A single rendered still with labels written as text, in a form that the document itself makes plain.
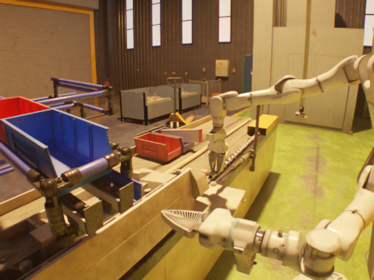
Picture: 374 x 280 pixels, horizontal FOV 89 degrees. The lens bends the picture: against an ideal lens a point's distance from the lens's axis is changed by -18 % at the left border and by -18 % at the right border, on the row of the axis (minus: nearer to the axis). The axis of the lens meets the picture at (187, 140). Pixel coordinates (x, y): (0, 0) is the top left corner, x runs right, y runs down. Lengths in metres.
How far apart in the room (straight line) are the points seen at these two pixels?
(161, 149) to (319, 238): 1.42
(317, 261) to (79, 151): 0.63
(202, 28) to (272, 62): 5.55
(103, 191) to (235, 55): 10.15
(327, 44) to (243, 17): 5.09
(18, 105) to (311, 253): 1.08
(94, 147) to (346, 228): 0.62
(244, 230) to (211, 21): 10.85
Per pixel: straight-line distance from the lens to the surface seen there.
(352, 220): 0.58
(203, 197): 1.22
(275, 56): 6.47
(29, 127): 0.77
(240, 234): 0.48
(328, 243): 0.47
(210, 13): 11.29
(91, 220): 0.49
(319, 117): 6.42
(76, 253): 0.69
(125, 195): 0.53
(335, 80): 1.08
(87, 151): 0.65
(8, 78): 11.24
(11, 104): 1.06
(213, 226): 0.49
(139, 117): 5.95
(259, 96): 1.05
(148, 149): 1.80
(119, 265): 0.81
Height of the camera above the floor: 1.45
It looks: 18 degrees down
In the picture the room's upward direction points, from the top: straight up
